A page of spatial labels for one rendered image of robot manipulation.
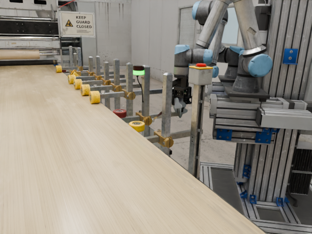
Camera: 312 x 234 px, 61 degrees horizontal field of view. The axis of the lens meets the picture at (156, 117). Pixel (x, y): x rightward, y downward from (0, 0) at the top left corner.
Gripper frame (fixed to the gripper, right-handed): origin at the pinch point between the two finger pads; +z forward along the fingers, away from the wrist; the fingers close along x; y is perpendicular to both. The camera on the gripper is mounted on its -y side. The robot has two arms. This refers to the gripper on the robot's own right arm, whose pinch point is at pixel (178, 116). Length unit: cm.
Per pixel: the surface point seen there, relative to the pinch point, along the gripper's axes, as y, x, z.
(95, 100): -50, 21, -11
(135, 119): -32.0, -1.5, -3.1
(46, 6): -43, 278, -86
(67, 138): -77, -30, -9
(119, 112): -43.2, -3.4, -9.3
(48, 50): -49, 258, -27
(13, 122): -97, 3, -10
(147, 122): -27.6, -8.5, -2.2
